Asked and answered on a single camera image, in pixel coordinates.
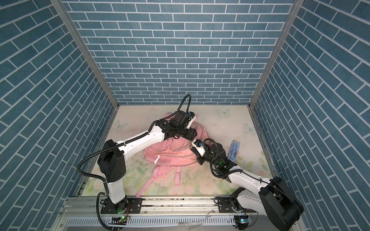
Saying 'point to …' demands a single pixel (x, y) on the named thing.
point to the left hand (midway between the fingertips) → (194, 132)
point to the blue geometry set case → (234, 150)
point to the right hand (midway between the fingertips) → (191, 146)
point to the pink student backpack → (172, 153)
